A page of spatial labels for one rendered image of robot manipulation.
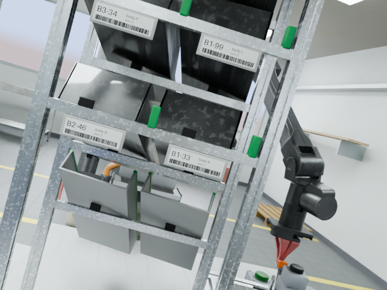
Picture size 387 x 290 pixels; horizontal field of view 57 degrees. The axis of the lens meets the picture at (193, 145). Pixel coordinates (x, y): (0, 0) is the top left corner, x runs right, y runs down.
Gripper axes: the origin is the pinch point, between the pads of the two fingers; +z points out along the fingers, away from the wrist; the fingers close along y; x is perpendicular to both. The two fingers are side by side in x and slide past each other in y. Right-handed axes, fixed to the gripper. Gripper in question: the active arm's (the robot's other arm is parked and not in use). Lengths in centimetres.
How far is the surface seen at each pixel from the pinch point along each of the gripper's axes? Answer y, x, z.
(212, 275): -13.9, 4.3, 9.6
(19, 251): -64, 10, 19
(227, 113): -26.2, -26.5, -30.5
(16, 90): -304, 540, 14
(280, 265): -1.1, -4.5, -0.6
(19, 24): -378, 659, -106
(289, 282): -2.0, -13.5, -0.7
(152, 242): -31.5, -6.5, 0.9
